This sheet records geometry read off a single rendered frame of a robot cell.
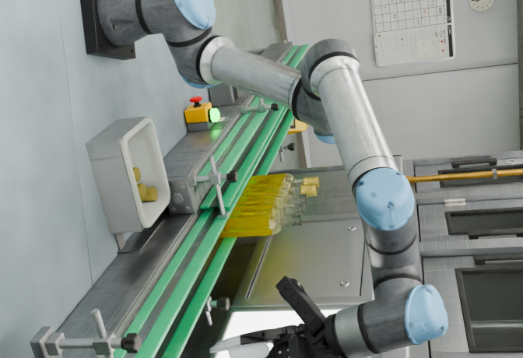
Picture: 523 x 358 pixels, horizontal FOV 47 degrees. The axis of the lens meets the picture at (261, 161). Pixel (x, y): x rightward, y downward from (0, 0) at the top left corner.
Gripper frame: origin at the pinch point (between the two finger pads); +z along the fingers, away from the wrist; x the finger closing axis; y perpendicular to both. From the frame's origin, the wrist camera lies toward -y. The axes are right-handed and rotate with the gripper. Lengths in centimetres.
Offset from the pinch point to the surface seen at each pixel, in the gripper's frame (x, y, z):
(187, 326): 12.2, -11.7, 19.9
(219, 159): 34, -63, 23
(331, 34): 445, -465, 127
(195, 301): 17.6, -18.5, 21.5
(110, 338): -19.6, -1.7, 9.2
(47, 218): -17.6, -29.5, 28.3
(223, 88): 57, -107, 34
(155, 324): 0.5, -9.7, 18.1
